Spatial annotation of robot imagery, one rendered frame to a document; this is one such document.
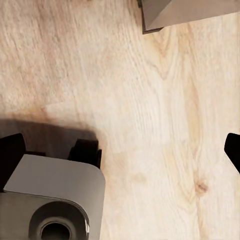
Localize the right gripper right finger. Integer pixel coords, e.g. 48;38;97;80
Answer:
224;132;240;173

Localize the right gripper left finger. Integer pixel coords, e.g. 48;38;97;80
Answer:
0;133;27;193

